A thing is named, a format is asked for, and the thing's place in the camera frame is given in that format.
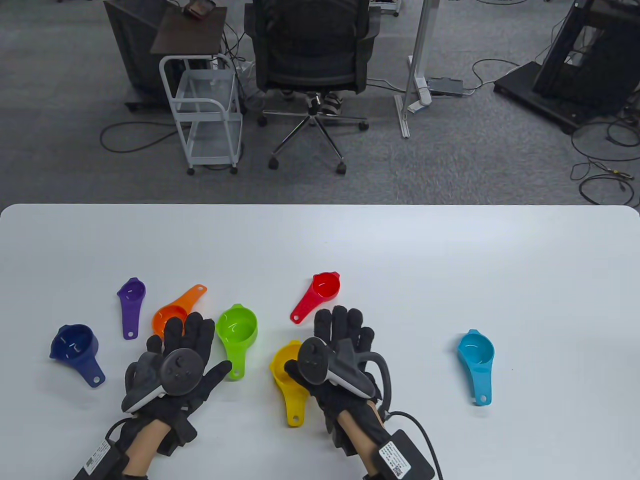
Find person's right hand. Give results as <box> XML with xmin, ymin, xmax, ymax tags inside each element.
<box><xmin>284</xmin><ymin>305</ymin><xmax>387</xmax><ymax>455</ymax></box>

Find person's left hand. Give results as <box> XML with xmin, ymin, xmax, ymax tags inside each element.
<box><xmin>120</xmin><ymin>312</ymin><xmax>233</xmax><ymax>456</ymax></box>

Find orange plastic measuring cup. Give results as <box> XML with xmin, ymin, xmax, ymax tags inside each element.
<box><xmin>151</xmin><ymin>284</ymin><xmax>208</xmax><ymax>338</ymax></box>

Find red plastic measuring cup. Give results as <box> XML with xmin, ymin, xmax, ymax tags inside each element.
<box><xmin>289</xmin><ymin>271</ymin><xmax>342</xmax><ymax>325</ymax></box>

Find green plastic measuring cup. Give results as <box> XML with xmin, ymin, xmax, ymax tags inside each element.
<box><xmin>215</xmin><ymin>303</ymin><xmax>259</xmax><ymax>378</ymax></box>

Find purple plastic measuring cup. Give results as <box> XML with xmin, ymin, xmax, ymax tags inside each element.
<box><xmin>116</xmin><ymin>277</ymin><xmax>147</xmax><ymax>341</ymax></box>

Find yellow plastic measuring cup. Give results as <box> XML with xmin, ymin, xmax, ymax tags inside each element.
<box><xmin>269</xmin><ymin>340</ymin><xmax>311</xmax><ymax>427</ymax></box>

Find navy blue plastic measuring cup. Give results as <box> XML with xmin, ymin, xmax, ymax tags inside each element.
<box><xmin>49</xmin><ymin>324</ymin><xmax>107</xmax><ymax>389</ymax></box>

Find light blue plastic measuring cup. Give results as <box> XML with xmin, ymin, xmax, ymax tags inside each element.
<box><xmin>457</xmin><ymin>329</ymin><xmax>496</xmax><ymax>407</ymax></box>

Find person's right forearm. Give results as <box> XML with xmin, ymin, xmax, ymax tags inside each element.
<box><xmin>337</xmin><ymin>404</ymin><xmax>386</xmax><ymax>471</ymax></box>

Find person's left forearm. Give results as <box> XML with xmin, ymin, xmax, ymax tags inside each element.
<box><xmin>122</xmin><ymin>420</ymin><xmax>171</xmax><ymax>478</ymax></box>

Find grey tracking controller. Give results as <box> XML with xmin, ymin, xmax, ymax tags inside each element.
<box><xmin>297</xmin><ymin>337</ymin><xmax>392</xmax><ymax>416</ymax></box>
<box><xmin>121</xmin><ymin>348</ymin><xmax>207</xmax><ymax>415</ymax></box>

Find black labelled wrist box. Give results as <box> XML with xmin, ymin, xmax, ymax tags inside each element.
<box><xmin>370</xmin><ymin>429</ymin><xmax>436</xmax><ymax>480</ymax></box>
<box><xmin>72</xmin><ymin>437</ymin><xmax>131</xmax><ymax>480</ymax></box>

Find black power adapter box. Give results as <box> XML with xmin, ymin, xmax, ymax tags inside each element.
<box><xmin>427</xmin><ymin>76</ymin><xmax>466</xmax><ymax>97</ymax></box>

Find black mesh office chair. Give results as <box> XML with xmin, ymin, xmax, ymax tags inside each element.
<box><xmin>244</xmin><ymin>0</ymin><xmax>382</xmax><ymax>176</ymax></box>

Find white metal desk leg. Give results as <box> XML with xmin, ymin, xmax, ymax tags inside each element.
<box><xmin>395</xmin><ymin>0</ymin><xmax>441</xmax><ymax>140</ymax></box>

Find black floor cabinet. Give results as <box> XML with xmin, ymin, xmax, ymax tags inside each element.
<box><xmin>103</xmin><ymin>0</ymin><xmax>173</xmax><ymax>113</ymax></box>

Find dark brown side table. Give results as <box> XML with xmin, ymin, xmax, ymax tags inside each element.
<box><xmin>150</xmin><ymin>6</ymin><xmax>228</xmax><ymax>56</ymax></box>

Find black display stand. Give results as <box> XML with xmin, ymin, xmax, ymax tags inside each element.
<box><xmin>493</xmin><ymin>0</ymin><xmax>640</xmax><ymax>135</ymax></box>

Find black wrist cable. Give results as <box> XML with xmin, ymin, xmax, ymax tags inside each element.
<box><xmin>387</xmin><ymin>411</ymin><xmax>444</xmax><ymax>480</ymax></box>
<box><xmin>104</xmin><ymin>418</ymin><xmax>135</xmax><ymax>442</ymax></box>

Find white wire rolling cart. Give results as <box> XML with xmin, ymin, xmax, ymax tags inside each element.
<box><xmin>159</xmin><ymin>54</ymin><xmax>245</xmax><ymax>176</ymax></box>

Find black floor cable loop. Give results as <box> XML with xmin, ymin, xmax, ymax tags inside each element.
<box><xmin>100</xmin><ymin>121</ymin><xmax>191</xmax><ymax>154</ymax></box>

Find black floor cable bundle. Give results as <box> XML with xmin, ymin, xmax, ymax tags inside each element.
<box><xmin>570</xmin><ymin>100</ymin><xmax>640</xmax><ymax>208</ymax></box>

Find black adapter cable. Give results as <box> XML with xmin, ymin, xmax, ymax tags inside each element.
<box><xmin>462</xmin><ymin>58</ymin><xmax>521</xmax><ymax>96</ymax></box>

